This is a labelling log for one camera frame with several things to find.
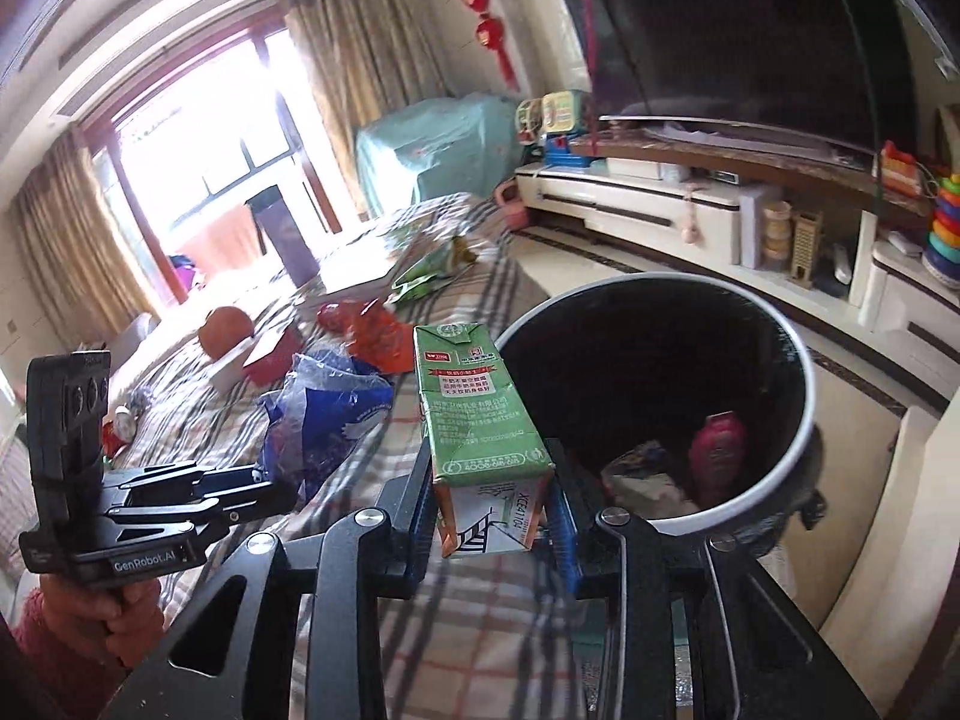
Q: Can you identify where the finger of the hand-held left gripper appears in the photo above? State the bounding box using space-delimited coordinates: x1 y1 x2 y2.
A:
111 480 299 535
103 463 257 505

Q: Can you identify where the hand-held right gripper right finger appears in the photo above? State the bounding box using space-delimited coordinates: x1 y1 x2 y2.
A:
540 439 882 720

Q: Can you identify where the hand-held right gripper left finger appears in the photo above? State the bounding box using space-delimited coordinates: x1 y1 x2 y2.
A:
120 439 443 720

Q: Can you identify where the green milk carton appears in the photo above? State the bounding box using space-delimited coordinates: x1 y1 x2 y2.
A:
414 322 556 560

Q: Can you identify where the blue plastic bag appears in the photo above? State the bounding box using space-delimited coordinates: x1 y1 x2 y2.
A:
259 351 395 503

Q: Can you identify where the white rimmed trash bin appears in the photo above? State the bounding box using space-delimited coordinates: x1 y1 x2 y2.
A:
495 274 826 563

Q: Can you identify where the person's left forearm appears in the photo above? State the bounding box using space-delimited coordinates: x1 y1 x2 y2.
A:
0 589 83 698

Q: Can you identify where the person's left hand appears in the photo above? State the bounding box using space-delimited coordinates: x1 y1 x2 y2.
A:
41 580 167 674

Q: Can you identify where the red snack packet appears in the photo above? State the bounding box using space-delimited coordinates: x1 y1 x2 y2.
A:
244 330 302 389

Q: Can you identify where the pink plastic bottle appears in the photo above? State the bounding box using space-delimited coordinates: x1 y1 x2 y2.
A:
688 411 749 511

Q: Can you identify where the beige curtain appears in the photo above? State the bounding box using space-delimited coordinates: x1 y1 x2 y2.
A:
7 127 162 323
279 0 451 218

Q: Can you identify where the orange snack packet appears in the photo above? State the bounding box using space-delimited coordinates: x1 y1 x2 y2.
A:
352 304 419 374

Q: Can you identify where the red snack tube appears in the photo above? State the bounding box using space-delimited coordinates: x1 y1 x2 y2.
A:
315 302 362 332

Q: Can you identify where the purple box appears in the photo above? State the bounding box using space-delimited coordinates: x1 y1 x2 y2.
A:
246 186 320 286

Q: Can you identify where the green snack packet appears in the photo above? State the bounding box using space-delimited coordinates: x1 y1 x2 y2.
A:
390 236 481 306

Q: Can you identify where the colourful children's book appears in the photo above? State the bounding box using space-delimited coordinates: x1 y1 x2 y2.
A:
322 217 451 293

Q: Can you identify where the glass balcony door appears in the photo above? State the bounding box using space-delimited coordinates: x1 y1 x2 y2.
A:
82 22 346 308

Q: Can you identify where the white furniture panel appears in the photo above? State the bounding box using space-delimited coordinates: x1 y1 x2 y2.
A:
821 405 960 638

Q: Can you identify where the white television cabinet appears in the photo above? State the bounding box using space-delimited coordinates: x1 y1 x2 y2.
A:
514 136 960 406

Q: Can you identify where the cream round jar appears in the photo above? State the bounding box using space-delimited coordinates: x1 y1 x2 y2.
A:
761 201 794 265

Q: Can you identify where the tan perforated box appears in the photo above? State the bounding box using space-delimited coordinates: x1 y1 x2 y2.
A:
787 211 824 290

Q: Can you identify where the teal covered furniture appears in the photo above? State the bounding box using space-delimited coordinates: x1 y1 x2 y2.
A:
355 94 526 218

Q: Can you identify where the blue toy cash register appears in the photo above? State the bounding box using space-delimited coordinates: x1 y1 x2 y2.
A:
544 133 593 168

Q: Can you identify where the green toy telephone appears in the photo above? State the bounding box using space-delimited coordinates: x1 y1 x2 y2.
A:
541 90 593 137

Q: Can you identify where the red toy piano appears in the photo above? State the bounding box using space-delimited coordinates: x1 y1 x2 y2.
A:
879 140 931 201

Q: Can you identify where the red hanging heart decoration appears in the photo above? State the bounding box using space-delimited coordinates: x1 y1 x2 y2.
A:
439 0 520 89

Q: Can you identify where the black curved television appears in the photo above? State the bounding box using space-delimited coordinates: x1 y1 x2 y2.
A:
553 0 920 156

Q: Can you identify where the rainbow stacking ring toy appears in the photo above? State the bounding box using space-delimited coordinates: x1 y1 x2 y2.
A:
922 174 960 291

